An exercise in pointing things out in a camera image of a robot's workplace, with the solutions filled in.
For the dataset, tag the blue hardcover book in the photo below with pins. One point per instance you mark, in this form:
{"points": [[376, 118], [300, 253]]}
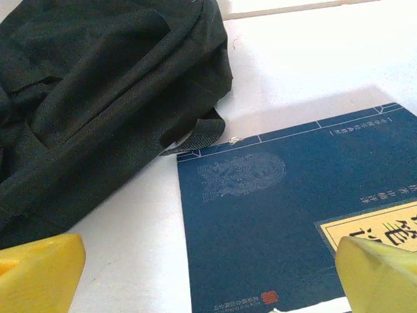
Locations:
{"points": [[260, 212]]}

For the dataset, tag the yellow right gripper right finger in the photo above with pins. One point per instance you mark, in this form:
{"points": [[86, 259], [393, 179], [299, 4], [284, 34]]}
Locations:
{"points": [[381, 283]]}

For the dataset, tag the black fabric backpack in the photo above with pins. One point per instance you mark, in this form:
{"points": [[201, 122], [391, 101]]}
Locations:
{"points": [[97, 81]]}

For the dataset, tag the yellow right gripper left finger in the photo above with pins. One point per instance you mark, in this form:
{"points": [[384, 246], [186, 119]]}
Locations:
{"points": [[39, 277]]}

